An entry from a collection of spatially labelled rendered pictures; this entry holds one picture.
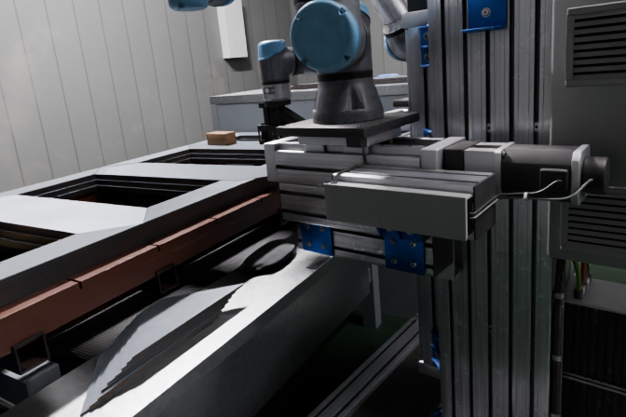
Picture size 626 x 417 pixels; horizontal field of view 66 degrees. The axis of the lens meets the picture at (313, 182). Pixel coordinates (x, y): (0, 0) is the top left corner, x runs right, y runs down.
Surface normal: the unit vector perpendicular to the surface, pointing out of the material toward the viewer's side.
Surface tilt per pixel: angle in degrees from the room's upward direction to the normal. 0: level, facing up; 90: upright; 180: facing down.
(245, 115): 90
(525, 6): 90
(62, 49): 90
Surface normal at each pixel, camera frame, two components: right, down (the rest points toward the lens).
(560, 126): -0.62, 0.24
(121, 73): 0.78, 0.07
